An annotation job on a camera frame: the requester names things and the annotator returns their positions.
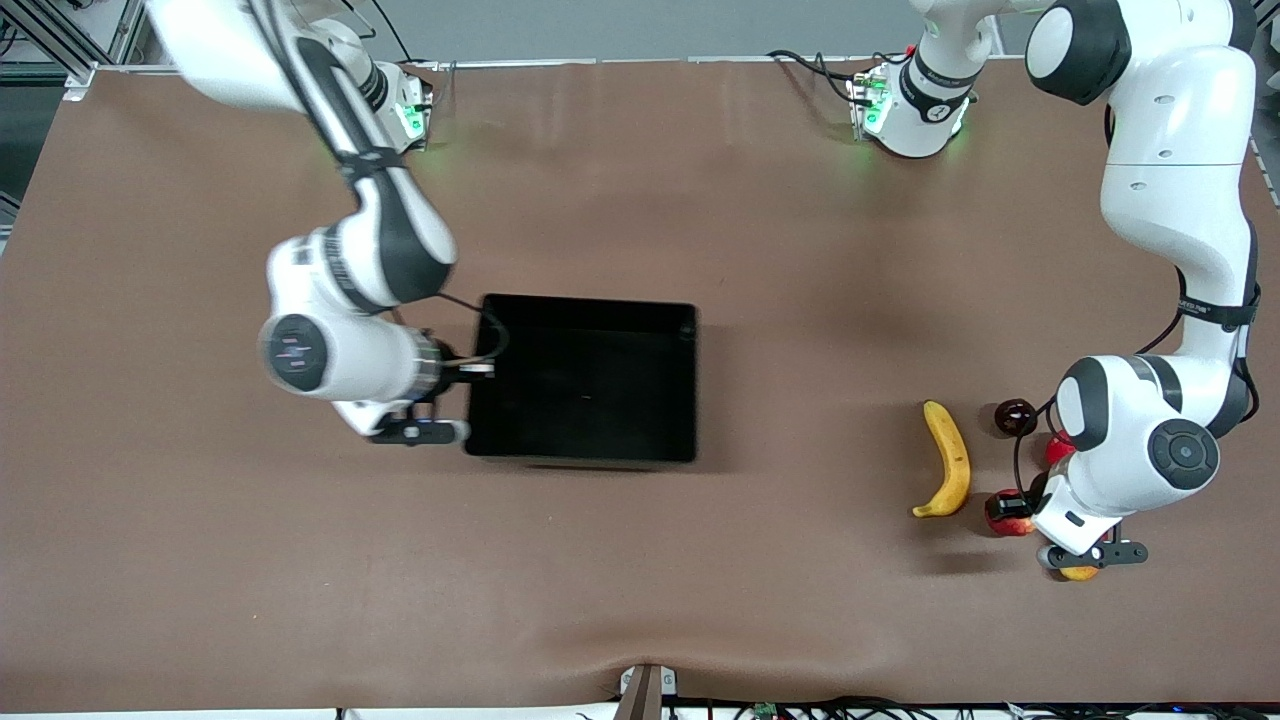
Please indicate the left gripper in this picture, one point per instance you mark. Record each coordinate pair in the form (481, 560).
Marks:
(1012, 506)

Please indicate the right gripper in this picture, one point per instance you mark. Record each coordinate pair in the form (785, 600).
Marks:
(452, 362)

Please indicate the small red yellow apple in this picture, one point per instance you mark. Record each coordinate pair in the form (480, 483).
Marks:
(1010, 527)

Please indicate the yellow banana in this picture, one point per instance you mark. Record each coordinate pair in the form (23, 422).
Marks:
(950, 450)

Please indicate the black plastic box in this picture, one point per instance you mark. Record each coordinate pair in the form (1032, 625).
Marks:
(590, 400)

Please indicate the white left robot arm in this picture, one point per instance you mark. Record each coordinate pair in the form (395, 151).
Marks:
(1170, 180)

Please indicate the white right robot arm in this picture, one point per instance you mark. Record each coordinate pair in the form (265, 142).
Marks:
(390, 240)

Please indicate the large red round fruit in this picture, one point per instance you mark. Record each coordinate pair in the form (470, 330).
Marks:
(1057, 452)

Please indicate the dark purple round fruit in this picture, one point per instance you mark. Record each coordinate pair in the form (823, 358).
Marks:
(1012, 415)

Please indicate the red yellow mango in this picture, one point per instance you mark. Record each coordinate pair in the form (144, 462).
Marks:
(1078, 574)

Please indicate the brown table cover mat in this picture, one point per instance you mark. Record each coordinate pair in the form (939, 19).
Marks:
(800, 250)

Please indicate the small green circuit board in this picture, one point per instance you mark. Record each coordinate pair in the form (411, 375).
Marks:
(766, 711)

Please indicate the grey metal table clamp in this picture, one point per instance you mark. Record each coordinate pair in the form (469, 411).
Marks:
(645, 695)

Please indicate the aluminium profile frame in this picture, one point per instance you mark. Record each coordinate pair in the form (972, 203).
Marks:
(125, 30)

